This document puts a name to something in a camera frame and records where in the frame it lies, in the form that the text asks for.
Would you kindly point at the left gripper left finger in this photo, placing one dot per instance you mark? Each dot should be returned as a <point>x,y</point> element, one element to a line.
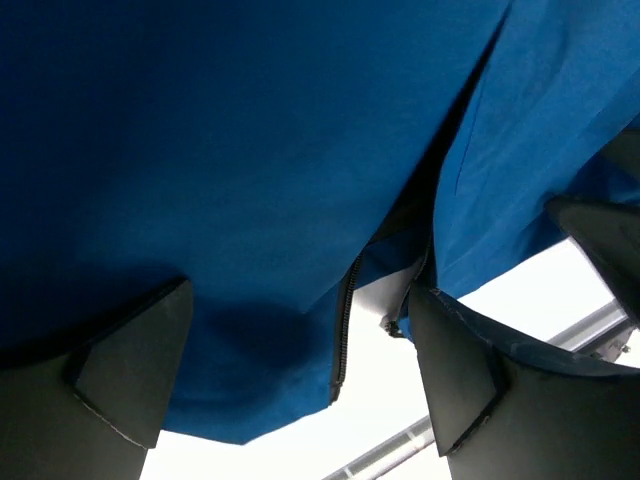
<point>88,401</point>

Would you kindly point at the blue and black jacket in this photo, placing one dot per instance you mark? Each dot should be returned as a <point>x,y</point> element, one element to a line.
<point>279,155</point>

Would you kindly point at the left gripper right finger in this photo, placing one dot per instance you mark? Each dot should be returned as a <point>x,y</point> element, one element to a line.
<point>525,400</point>

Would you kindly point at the aluminium front rail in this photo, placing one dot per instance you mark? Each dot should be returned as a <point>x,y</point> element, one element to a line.
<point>450,415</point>

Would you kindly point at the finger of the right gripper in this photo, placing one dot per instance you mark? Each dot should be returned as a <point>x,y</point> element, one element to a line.
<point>599,210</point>

